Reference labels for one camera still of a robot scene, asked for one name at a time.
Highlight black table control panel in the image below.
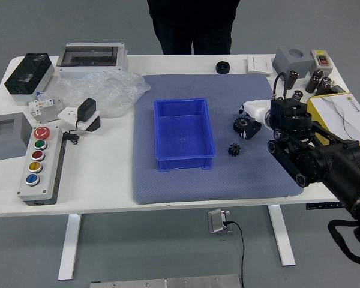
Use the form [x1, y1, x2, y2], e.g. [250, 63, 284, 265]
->
[305, 202, 345, 210]

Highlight black adapter cord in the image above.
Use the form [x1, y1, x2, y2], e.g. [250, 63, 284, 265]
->
[61, 119, 82, 145]

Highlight black power adapter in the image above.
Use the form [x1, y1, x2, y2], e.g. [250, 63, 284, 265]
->
[76, 97, 97, 123]

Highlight black floor cable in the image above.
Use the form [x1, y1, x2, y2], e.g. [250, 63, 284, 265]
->
[223, 220, 246, 288]

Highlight white circuit breaker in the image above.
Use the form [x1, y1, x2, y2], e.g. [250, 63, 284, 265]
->
[28, 98, 65, 124]

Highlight grey five-button control box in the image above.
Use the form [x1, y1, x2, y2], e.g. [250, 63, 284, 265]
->
[17, 125, 67, 207]

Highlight grey distribution box clear lid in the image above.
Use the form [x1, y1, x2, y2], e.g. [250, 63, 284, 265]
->
[56, 42, 129, 79]

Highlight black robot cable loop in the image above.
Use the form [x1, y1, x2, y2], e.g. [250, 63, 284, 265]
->
[328, 220, 360, 265]

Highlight big black gear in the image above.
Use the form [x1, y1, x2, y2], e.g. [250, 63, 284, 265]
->
[233, 116, 253, 136]

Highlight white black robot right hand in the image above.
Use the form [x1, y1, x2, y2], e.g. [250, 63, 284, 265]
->
[238, 100, 273, 141]

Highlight grey block with round hole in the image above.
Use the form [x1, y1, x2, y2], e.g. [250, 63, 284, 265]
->
[272, 46, 315, 80]

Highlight yellow white cardboard box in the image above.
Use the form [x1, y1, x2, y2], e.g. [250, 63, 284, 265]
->
[305, 92, 360, 157]

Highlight small black gear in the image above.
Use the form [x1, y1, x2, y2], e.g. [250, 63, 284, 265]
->
[227, 142, 243, 157]

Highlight grey block with square hole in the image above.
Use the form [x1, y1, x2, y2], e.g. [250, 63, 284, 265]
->
[0, 112, 34, 161]

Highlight grey two-button switch box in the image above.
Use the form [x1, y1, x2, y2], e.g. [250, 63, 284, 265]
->
[310, 49, 334, 73]

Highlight white table leg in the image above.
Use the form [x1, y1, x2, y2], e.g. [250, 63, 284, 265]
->
[268, 205, 297, 267]
[57, 213, 82, 281]

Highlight black round ring nut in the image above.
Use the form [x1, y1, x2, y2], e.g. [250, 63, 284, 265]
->
[215, 61, 232, 74]

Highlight clear plastic bag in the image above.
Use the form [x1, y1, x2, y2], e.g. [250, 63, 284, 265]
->
[43, 70, 152, 119]

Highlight black enclosure with grey base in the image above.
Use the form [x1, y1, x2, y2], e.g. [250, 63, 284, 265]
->
[4, 53, 55, 106]

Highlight white wall switch panel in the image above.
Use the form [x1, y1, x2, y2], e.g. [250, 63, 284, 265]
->
[246, 56, 273, 76]

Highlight person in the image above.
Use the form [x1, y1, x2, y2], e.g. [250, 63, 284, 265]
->
[146, 0, 241, 56]

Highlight grey metal plate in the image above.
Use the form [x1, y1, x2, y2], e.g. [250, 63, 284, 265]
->
[89, 274, 242, 288]

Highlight blue plastic bin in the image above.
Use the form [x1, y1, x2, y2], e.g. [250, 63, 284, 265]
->
[154, 97, 217, 173]

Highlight silver floor socket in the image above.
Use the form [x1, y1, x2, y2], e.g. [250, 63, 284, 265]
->
[208, 209, 233, 234]

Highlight grey-blue mat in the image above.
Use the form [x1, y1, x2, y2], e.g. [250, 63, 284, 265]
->
[131, 73, 305, 205]

